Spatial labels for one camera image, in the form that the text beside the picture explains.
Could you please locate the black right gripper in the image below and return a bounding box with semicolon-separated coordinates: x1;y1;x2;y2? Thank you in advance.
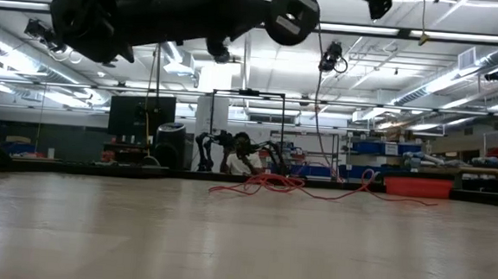
329;0;414;23

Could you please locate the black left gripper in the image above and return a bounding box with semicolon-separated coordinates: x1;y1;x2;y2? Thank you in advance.
132;0;274;67

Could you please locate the yellow hanging plug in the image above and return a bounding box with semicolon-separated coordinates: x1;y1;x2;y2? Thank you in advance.
417;0;433;48

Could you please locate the white air vent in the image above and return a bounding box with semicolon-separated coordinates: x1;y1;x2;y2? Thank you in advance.
456;45;480;73

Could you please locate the background black robot rig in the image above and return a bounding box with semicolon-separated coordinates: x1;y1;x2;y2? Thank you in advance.
193;86;296;178

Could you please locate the blue storage bin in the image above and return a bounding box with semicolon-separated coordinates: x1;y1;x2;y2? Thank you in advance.
350;139;424;159

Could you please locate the person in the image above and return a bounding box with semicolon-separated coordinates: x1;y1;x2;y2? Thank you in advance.
219;130;267;178

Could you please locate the black monitor screen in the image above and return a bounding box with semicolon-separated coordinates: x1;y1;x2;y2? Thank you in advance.
107;92;178;140

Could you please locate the red collapsible bin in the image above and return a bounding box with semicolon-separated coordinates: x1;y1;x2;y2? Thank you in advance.
382;174;455;200

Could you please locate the wooden workbench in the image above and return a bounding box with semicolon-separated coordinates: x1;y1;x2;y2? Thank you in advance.
418;162;498;193

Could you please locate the black spotlight cluster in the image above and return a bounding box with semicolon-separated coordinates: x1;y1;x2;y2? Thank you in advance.
22;17;70;54

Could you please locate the small black hanging camera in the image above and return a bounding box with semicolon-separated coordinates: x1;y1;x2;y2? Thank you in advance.
213;46;232;65

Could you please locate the silver air duct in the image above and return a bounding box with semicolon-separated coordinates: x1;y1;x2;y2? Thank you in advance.
389;37;498;113

